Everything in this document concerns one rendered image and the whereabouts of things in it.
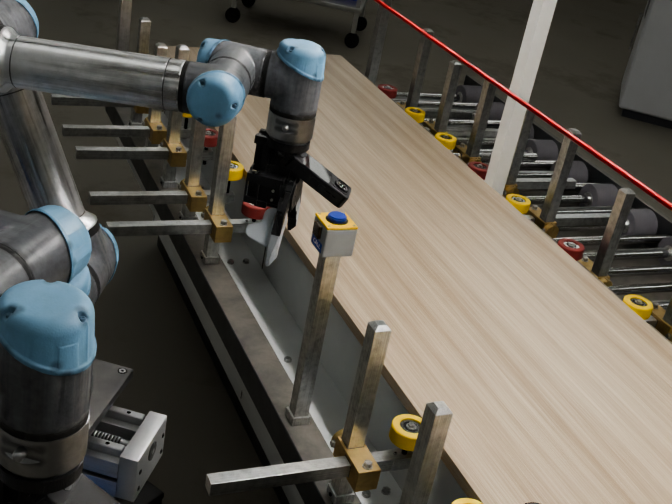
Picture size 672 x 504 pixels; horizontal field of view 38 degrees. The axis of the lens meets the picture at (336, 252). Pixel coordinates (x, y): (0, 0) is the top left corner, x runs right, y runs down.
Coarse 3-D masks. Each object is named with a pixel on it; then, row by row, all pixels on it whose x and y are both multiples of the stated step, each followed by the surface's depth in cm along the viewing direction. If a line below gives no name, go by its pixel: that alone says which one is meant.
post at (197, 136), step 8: (192, 120) 289; (192, 128) 289; (200, 128) 288; (192, 136) 290; (200, 136) 290; (192, 144) 290; (200, 144) 291; (192, 152) 291; (200, 152) 292; (192, 160) 292; (200, 160) 294; (192, 168) 294; (200, 168) 295; (192, 176) 295; (192, 184) 297; (184, 208) 300; (184, 216) 301; (192, 216) 302
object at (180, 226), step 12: (108, 228) 261; (120, 228) 262; (132, 228) 263; (144, 228) 265; (156, 228) 266; (168, 228) 268; (180, 228) 269; (192, 228) 270; (204, 228) 272; (240, 228) 276
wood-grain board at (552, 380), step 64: (256, 128) 328; (320, 128) 339; (384, 128) 350; (384, 192) 300; (448, 192) 309; (384, 256) 262; (448, 256) 269; (512, 256) 276; (384, 320) 233; (448, 320) 238; (512, 320) 244; (576, 320) 250; (640, 320) 256; (448, 384) 214; (512, 384) 218; (576, 384) 223; (640, 384) 228; (448, 448) 194; (512, 448) 198; (576, 448) 201; (640, 448) 205
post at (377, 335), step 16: (368, 336) 187; (384, 336) 185; (368, 352) 187; (384, 352) 188; (368, 368) 188; (368, 384) 190; (352, 400) 194; (368, 400) 192; (352, 416) 194; (368, 416) 195; (352, 432) 195; (336, 480) 203
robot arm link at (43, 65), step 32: (0, 32) 138; (0, 64) 138; (32, 64) 138; (64, 64) 138; (96, 64) 138; (128, 64) 138; (160, 64) 138; (192, 64) 139; (224, 64) 141; (96, 96) 140; (128, 96) 139; (160, 96) 138; (192, 96) 136; (224, 96) 136
